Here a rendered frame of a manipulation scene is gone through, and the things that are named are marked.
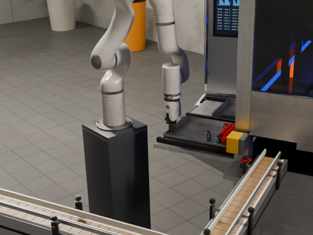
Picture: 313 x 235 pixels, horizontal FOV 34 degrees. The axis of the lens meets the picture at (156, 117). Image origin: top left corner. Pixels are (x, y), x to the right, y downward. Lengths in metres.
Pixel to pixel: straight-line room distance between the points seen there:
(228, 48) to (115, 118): 0.93
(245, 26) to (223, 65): 1.20
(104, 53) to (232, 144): 0.79
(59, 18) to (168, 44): 6.75
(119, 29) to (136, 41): 4.97
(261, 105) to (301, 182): 0.36
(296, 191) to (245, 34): 0.69
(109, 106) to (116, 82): 0.13
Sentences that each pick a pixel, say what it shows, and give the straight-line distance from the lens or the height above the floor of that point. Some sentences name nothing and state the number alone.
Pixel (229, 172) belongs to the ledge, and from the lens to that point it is 2.19.
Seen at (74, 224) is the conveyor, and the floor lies 0.96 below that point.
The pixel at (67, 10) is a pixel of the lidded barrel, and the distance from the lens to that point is 9.00.
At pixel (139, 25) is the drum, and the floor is 0.37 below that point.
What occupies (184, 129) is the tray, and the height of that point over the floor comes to 0.88.
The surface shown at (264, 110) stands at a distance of 2.15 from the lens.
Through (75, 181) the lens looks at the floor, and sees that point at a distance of 4.01.
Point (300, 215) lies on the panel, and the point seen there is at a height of 0.69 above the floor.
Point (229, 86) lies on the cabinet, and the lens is 3.29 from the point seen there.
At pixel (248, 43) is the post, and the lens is 2.09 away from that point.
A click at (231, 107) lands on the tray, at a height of 0.88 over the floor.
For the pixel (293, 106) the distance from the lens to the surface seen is 2.11.
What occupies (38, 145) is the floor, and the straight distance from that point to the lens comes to 4.67.
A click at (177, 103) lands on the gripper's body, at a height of 1.05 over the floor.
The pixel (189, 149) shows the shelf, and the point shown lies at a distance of 2.37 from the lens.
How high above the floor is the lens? 1.91
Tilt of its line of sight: 22 degrees down
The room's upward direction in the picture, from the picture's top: 2 degrees counter-clockwise
